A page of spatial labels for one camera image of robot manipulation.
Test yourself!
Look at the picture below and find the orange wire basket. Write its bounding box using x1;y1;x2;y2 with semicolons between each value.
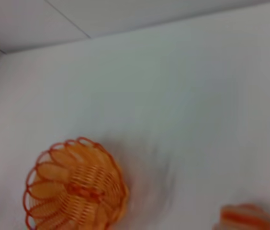
24;137;129;230

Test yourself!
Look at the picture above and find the orange striped bread roll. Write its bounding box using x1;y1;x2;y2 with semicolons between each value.
212;203;270;230

